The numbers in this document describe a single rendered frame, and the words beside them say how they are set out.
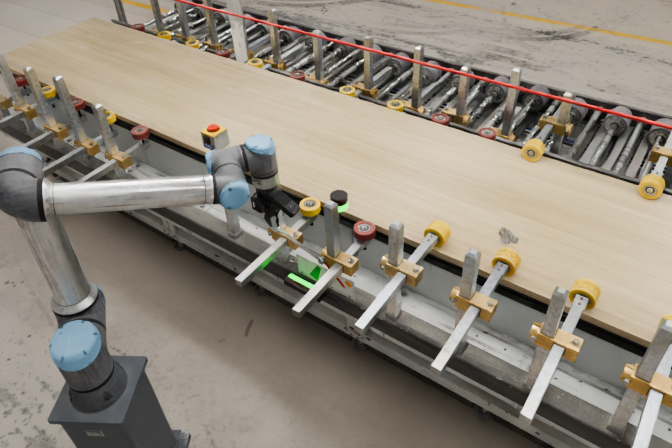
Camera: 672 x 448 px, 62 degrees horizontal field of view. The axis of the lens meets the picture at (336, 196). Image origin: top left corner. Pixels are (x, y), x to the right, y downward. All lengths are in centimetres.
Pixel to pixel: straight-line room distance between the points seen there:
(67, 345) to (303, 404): 112
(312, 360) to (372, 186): 97
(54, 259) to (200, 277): 144
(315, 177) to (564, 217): 96
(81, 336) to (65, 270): 21
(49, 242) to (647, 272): 187
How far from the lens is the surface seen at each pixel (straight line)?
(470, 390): 254
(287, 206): 186
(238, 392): 275
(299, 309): 187
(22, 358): 326
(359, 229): 205
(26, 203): 163
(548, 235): 212
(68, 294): 203
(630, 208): 234
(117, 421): 210
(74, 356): 196
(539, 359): 182
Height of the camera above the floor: 230
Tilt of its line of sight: 39 degrees down
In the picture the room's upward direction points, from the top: 3 degrees counter-clockwise
